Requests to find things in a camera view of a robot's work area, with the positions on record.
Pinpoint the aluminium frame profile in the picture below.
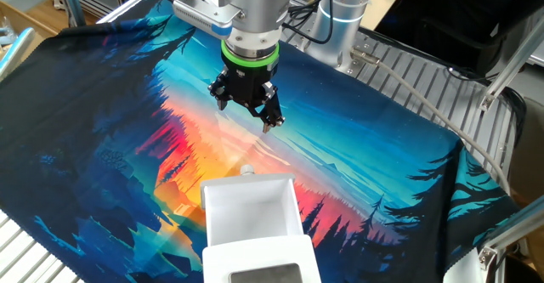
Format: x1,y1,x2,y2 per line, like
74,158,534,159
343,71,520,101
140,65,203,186
478,195,544,283
479,14,544,112

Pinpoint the black cable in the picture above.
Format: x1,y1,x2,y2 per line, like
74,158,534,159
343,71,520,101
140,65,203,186
288,0,324,25
278,0,339,46

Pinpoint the brown panel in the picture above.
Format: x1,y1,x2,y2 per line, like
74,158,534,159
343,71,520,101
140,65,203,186
509,98,544,207

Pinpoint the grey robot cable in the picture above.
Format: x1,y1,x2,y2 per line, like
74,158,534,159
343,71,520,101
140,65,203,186
348,47,513,195

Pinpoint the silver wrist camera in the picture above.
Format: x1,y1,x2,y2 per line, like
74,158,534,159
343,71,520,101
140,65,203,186
172,0,246,40

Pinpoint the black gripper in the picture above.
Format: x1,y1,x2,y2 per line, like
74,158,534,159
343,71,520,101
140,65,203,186
207,58,286,135

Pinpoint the beige desk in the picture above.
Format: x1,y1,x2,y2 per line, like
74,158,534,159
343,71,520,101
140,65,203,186
360,0,405,31

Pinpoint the white drawer cabinet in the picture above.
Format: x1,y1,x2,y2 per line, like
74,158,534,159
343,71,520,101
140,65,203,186
201,234,323,283

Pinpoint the wooden crate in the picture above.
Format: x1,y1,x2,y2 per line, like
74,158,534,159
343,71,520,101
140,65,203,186
0,0,59,59

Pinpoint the green flange ring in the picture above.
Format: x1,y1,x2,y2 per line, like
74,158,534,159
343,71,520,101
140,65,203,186
219,40,281,69

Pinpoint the colourful sunset forest cloth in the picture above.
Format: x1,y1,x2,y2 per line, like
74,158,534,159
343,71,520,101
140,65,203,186
0,0,522,283

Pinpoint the grey aluminium frame rack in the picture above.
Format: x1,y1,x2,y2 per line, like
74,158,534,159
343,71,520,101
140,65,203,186
44,0,128,27

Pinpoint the silver rounded rail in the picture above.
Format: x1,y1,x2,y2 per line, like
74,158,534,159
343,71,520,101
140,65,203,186
0,26,36,82

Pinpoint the clear plastic bag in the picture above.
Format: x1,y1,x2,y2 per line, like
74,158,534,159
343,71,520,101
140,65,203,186
0,17,18,46

